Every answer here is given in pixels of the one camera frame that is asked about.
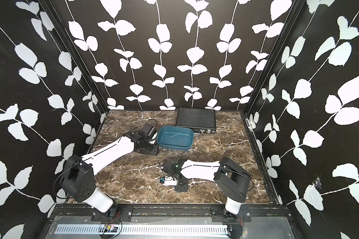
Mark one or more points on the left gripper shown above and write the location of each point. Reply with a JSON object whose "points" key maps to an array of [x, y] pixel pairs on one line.
{"points": [[156, 150]]}

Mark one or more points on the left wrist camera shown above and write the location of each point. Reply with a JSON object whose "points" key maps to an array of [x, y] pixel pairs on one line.
{"points": [[148, 130]]}

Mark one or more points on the black front mounting rail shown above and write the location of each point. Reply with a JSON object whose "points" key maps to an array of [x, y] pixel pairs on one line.
{"points": [[128, 212]]}

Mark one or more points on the white perforated strip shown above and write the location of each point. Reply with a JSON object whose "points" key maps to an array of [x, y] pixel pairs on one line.
{"points": [[152, 230]]}

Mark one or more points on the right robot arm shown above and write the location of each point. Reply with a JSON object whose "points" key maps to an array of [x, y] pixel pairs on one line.
{"points": [[234, 181]]}

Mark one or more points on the teal plastic storage box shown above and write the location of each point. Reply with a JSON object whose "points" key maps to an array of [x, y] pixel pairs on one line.
{"points": [[175, 138]]}

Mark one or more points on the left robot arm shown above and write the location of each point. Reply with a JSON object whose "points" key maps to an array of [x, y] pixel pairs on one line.
{"points": [[78, 176]]}

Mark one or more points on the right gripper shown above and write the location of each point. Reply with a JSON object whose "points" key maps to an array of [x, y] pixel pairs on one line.
{"points": [[182, 188]]}

